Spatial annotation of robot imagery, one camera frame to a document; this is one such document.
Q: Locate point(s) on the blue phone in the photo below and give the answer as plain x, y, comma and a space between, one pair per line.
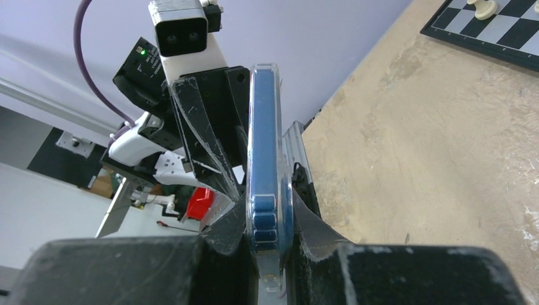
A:
265, 168

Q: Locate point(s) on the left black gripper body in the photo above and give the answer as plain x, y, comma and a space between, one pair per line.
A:
224, 93

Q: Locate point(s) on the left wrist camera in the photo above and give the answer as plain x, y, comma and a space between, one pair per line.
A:
184, 33

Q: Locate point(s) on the aluminium table frame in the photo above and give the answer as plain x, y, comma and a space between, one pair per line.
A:
297, 159

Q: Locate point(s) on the black white chessboard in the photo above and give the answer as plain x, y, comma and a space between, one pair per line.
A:
510, 34

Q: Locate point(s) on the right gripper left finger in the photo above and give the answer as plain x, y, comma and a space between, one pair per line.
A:
213, 267

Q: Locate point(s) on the white chess piece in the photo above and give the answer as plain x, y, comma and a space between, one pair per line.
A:
484, 9

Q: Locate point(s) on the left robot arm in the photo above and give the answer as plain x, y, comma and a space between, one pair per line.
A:
152, 152

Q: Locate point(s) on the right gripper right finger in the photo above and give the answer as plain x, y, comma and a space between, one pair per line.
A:
327, 268

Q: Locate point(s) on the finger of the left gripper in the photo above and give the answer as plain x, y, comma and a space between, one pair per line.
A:
210, 163

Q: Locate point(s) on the clear phone case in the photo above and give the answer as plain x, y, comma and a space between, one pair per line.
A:
267, 177

